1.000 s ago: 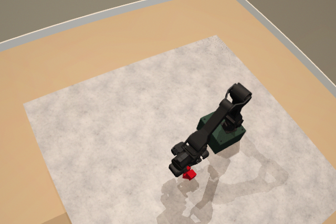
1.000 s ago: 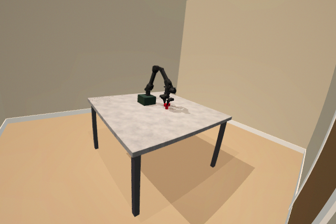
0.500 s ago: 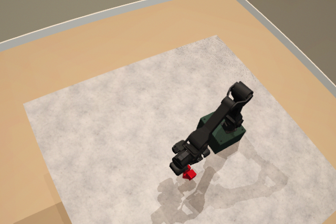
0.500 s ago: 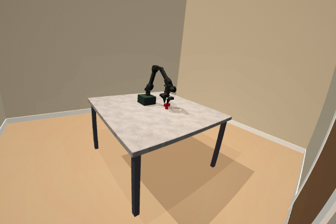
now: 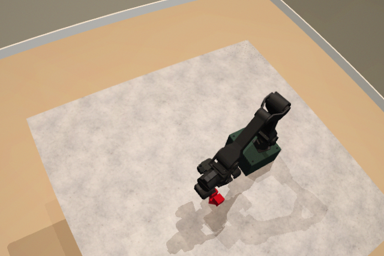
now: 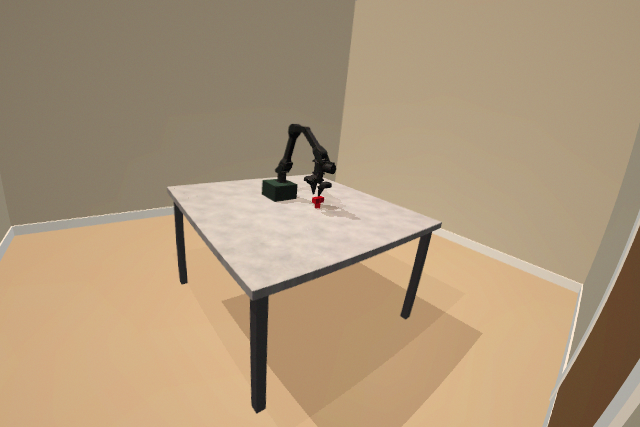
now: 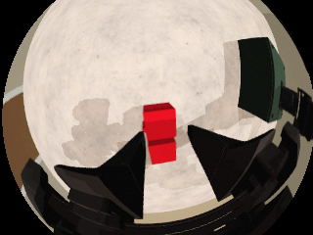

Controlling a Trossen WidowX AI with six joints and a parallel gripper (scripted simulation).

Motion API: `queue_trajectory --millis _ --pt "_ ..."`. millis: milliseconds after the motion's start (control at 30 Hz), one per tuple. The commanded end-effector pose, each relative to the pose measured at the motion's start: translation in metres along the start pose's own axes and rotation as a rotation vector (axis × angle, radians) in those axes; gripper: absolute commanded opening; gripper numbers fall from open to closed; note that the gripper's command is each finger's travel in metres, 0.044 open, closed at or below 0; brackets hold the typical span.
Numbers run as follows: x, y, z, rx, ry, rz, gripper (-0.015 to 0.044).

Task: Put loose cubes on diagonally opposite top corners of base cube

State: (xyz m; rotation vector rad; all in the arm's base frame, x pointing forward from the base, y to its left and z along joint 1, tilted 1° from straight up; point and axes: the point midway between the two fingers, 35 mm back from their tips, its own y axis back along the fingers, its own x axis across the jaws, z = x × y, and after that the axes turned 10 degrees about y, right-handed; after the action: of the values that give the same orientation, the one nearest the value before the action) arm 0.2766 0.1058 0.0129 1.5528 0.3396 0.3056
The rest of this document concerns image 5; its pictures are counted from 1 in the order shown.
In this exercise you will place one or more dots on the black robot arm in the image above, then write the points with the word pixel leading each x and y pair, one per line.
pixel 262 125

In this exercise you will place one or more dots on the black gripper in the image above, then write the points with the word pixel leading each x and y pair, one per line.
pixel 203 194

